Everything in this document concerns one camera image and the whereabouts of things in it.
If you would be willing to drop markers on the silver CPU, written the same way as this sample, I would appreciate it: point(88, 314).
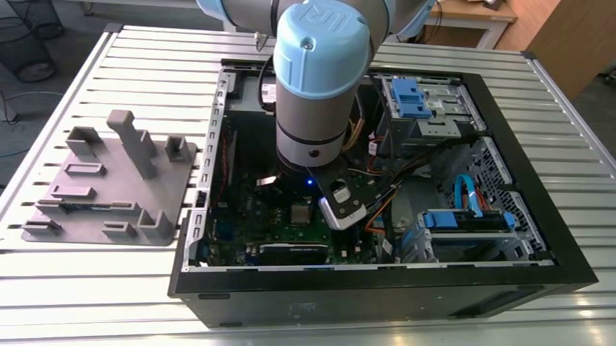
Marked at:
point(301, 214)

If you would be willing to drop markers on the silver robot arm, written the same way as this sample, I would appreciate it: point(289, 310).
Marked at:
point(317, 119)

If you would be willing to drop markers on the CPU socket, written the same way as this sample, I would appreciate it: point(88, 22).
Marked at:
point(289, 216)

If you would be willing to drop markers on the green motherboard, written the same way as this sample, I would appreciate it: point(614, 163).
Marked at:
point(260, 230)

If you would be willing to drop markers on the black RAM slot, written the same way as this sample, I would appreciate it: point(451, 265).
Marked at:
point(343, 243)
point(349, 243)
point(337, 243)

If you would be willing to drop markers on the NVIDIA graphics card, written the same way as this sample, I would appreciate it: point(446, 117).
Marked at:
point(293, 254)

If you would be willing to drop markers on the blue VGA port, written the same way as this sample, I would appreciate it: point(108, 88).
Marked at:
point(227, 230)

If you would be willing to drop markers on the blue plastic clip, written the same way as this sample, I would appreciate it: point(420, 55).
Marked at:
point(408, 245)

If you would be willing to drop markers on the grey power supply unit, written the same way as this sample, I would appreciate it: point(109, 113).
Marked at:
point(248, 93)

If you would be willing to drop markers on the blue disk carrier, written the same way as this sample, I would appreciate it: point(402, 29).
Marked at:
point(440, 220)

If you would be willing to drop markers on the black PC case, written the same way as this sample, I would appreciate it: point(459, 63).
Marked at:
point(337, 299)

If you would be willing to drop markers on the grey metal drive cage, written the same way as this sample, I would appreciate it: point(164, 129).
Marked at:
point(434, 129)

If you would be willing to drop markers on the grey parts rack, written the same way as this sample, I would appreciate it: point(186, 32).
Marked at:
point(121, 202)

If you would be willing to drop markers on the black hard disk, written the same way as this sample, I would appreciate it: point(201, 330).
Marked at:
point(482, 221)

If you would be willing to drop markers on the grey metal disk bay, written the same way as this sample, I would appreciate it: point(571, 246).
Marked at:
point(476, 236)

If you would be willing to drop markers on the green RAM stick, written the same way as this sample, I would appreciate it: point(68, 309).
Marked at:
point(88, 208)

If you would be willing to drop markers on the white-framed wooden desk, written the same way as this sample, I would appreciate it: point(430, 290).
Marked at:
point(486, 14)
point(89, 7)

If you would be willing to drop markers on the black mesh waste bin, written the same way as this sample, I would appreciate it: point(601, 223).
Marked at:
point(49, 21)
point(25, 54)

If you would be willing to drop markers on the wooden cabinet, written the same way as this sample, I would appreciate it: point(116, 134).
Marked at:
point(569, 43)

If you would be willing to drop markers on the black chair base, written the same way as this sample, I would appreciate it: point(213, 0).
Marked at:
point(610, 76)

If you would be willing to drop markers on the silver camera on black bracket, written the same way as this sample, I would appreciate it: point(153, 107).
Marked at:
point(344, 221)

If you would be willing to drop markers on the blue plastic drive bracket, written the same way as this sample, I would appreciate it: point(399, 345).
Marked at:
point(410, 90)

